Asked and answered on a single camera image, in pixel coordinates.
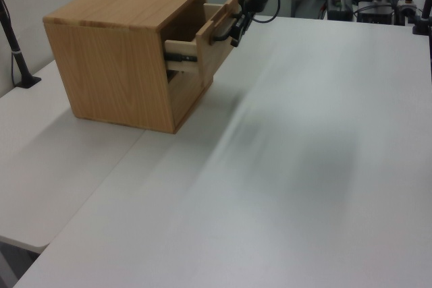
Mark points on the wooden drawer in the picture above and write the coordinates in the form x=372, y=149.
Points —
x=211, y=62

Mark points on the black electronics box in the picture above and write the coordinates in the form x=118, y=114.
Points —
x=339, y=6

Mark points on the wooden cabinet box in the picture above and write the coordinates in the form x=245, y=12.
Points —
x=111, y=65

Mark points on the grey box with black knob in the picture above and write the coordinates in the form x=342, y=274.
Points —
x=407, y=4

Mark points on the black drawer slide rail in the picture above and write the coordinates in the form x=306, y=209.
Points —
x=180, y=58

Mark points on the black camera stand with clamp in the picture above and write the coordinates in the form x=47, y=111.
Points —
x=17, y=55
x=426, y=8

